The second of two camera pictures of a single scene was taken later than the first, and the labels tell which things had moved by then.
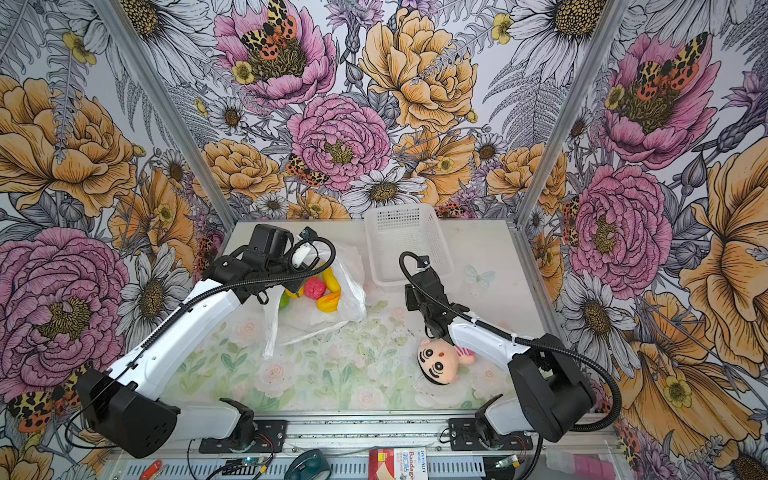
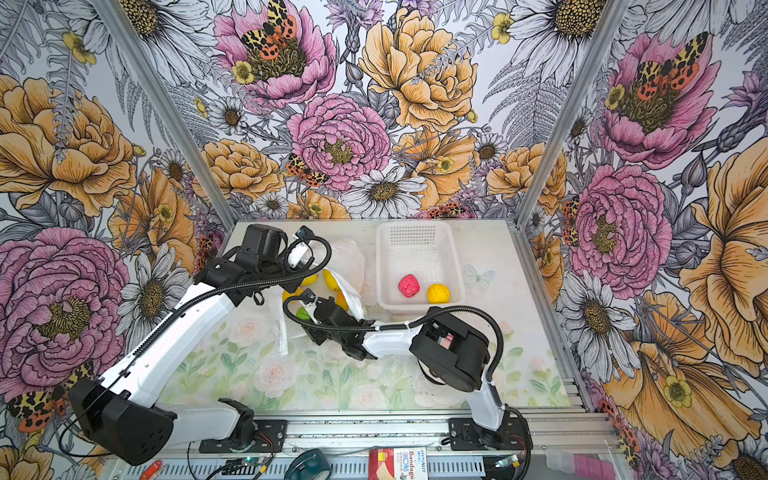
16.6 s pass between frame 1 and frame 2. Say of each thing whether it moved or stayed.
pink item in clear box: stayed
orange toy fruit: moved
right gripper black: moved
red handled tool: stayed
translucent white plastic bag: moved
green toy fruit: moved
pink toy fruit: moved
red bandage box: stayed
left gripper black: stayed
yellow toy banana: stayed
